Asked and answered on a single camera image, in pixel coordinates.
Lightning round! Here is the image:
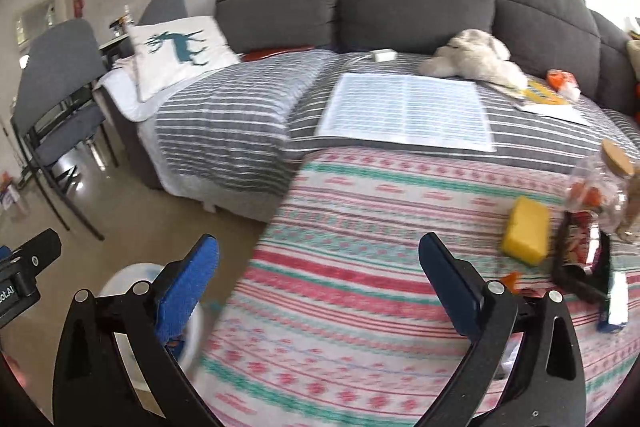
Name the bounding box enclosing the side table with bottles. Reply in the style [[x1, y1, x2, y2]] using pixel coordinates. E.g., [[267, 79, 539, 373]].
[[97, 4, 138, 62]]

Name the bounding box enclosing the yellow book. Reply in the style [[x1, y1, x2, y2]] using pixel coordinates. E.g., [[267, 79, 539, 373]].
[[505, 79, 591, 126]]

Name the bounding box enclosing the black plastic tray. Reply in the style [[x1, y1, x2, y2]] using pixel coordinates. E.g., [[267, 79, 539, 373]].
[[551, 212, 613, 305]]

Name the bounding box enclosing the orange white snack packet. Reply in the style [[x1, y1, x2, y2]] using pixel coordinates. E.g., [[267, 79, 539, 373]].
[[546, 69, 582, 102]]

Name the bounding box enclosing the grey sofa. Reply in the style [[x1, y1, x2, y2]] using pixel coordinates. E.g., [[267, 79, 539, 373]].
[[92, 0, 640, 223]]

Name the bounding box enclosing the white deer print pillow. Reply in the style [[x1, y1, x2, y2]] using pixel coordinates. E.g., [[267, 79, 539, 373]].
[[129, 16, 241, 104]]

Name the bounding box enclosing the plastic bag on floor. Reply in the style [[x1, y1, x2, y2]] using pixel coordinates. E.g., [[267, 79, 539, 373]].
[[0, 172, 31, 220]]

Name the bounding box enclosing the open white printed booklet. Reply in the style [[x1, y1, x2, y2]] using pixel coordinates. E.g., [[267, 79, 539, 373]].
[[316, 73, 497, 154]]

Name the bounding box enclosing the white trash bin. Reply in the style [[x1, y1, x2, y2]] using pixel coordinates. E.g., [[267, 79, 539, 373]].
[[97, 263, 206, 388]]

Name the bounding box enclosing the dark blue box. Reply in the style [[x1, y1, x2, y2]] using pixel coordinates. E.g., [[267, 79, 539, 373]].
[[597, 269, 630, 334]]

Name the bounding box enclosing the patterned tablecloth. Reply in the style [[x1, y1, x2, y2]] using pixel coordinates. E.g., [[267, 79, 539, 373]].
[[192, 146, 640, 427]]

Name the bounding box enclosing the orange wrapper scrap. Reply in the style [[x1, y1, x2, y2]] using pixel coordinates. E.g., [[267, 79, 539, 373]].
[[500, 272, 538, 295]]

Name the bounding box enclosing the yellow sponge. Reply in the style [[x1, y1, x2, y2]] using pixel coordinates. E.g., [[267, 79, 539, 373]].
[[501, 196, 552, 267]]

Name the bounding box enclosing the red drink can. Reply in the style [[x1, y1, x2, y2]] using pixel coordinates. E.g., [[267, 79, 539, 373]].
[[565, 212, 601, 268]]

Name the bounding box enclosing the cream plush dog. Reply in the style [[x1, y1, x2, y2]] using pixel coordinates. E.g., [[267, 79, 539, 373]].
[[419, 29, 530, 90]]

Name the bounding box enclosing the large grey chair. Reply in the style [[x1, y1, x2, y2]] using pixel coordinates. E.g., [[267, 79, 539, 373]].
[[11, 18, 121, 242]]

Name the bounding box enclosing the grey striped sofa cover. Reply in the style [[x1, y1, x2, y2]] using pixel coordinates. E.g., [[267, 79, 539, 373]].
[[95, 48, 640, 223]]

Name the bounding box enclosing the small orange fruit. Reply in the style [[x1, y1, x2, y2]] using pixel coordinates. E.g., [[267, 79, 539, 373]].
[[571, 182, 603, 210]]

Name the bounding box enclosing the glass teapot with wooden lid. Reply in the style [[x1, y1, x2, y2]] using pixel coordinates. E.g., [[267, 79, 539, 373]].
[[562, 139, 638, 243]]

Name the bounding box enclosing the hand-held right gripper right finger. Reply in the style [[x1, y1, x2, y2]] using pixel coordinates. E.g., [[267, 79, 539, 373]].
[[415, 233, 587, 427]]

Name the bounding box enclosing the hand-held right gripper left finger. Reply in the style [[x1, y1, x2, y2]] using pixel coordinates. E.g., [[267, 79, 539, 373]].
[[52, 234, 221, 427]]

